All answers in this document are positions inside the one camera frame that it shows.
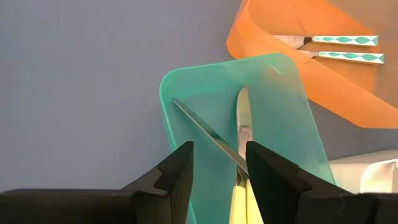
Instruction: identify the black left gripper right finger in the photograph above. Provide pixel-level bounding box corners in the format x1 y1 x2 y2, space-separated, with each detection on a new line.
245 141 398 224

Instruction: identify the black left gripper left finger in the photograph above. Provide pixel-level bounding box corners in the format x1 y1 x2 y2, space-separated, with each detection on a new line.
0 141 195 224

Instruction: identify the yellow-handled table knife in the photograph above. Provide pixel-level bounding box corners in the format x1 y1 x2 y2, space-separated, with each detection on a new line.
238 124 264 224
172 98 250 177
229 86 254 224

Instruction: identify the white plastic bin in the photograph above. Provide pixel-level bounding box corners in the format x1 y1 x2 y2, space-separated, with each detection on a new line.
328 150 398 194

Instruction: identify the teal plastic bin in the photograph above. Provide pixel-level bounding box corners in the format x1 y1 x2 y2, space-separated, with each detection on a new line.
159 52 336 224

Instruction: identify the teal-patterned-handle table knife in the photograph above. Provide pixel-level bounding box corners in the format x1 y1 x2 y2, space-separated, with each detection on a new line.
300 49 385 65
273 34 379 50

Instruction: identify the orange plastic bin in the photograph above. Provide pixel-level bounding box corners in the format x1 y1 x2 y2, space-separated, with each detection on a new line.
226 0 398 129

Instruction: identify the blue-grey table mat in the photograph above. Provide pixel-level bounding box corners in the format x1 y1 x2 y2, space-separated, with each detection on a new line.
0 0 398 194

